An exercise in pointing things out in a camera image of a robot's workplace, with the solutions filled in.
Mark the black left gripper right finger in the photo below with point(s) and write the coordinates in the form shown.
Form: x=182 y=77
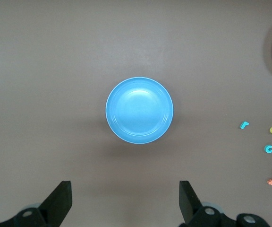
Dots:
x=188 y=203

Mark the teal letter r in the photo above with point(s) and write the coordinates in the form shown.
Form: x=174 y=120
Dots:
x=243 y=125

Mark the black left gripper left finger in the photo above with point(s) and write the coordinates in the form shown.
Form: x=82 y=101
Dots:
x=58 y=203

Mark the brown table cover sheet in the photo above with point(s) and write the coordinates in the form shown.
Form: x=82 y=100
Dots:
x=55 y=59

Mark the teal letter c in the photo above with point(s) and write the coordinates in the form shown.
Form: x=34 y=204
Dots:
x=266 y=149

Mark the blue plate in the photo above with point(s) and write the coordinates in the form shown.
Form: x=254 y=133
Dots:
x=139 y=111

